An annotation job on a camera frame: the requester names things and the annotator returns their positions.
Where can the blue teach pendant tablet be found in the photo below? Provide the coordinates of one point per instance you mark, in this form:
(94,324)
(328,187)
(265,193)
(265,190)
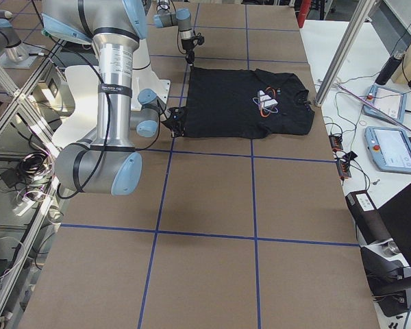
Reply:
(390,149)

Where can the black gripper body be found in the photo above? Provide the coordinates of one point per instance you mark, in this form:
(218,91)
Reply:
(188,45)
(177,120)

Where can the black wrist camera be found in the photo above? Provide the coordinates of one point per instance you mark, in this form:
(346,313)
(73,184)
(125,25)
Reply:
(199,39)

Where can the red cylinder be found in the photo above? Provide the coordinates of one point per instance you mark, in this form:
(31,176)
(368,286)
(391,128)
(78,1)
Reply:
(303,12)

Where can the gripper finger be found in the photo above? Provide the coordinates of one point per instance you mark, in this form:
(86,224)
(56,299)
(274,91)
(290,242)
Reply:
(190,61)

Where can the aluminium frame post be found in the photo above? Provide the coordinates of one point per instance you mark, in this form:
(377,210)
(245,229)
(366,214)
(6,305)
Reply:
(358,18)

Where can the black monitor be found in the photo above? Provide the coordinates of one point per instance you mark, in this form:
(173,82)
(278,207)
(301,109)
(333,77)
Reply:
(396,215)

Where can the dark grey equipment box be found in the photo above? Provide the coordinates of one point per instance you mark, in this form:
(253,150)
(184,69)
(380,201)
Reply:
(369,225)

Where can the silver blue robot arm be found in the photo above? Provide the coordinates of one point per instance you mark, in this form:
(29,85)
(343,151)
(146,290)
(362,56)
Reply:
(181,18)
(105,160)

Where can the orange black connector hub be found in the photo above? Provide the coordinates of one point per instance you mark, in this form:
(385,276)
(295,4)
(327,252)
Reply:
(336,142)

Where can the brown paper table cover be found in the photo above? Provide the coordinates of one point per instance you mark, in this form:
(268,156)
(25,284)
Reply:
(220,233)

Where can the dark green water bottle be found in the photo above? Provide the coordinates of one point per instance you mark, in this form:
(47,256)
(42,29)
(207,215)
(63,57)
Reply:
(390,67)

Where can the black graphic t-shirt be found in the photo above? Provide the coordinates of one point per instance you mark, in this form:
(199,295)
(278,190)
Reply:
(246,104)

